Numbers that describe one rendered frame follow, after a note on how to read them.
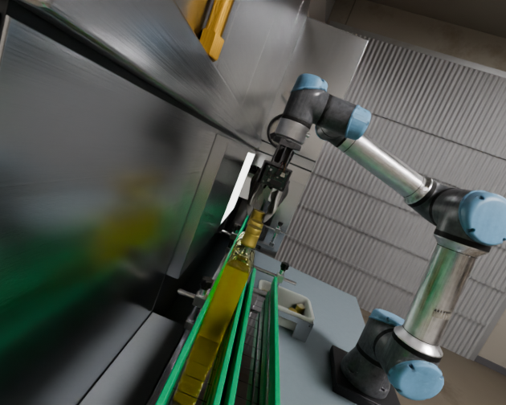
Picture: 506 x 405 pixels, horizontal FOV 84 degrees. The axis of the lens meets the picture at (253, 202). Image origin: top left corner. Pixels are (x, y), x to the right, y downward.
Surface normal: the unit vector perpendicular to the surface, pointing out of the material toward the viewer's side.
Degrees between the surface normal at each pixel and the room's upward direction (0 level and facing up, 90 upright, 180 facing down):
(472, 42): 90
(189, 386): 0
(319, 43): 90
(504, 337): 90
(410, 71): 90
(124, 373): 0
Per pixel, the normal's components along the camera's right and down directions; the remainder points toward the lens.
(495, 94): -0.22, 0.08
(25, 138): 0.93, 0.37
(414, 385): -0.08, 0.26
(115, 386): 0.37, -0.92
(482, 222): 0.00, 0.00
